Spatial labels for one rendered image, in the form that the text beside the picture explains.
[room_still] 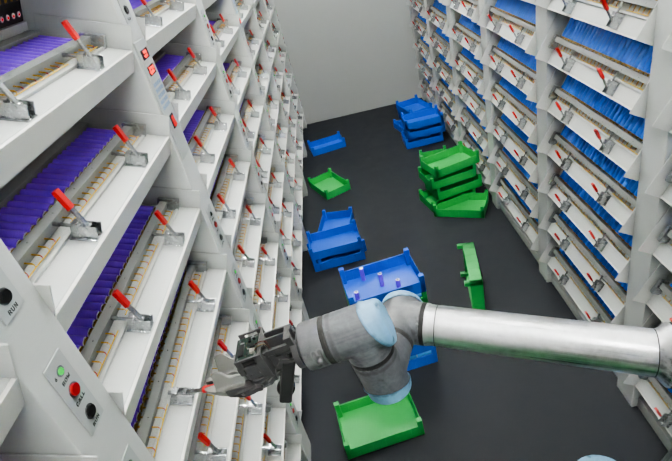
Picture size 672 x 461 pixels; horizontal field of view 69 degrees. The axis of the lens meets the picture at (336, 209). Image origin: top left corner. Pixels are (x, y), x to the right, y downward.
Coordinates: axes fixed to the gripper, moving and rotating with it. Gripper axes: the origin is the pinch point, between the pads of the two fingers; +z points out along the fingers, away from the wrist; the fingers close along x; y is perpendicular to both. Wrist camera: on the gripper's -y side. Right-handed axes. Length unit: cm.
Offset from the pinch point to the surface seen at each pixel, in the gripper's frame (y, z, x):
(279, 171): -40, 13, -182
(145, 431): 3.9, 9.9, 9.0
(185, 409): -1.0, 6.3, 2.3
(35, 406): 32.7, -0.4, 27.4
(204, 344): -1.3, 5.7, -14.7
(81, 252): 38.4, -0.1, 4.3
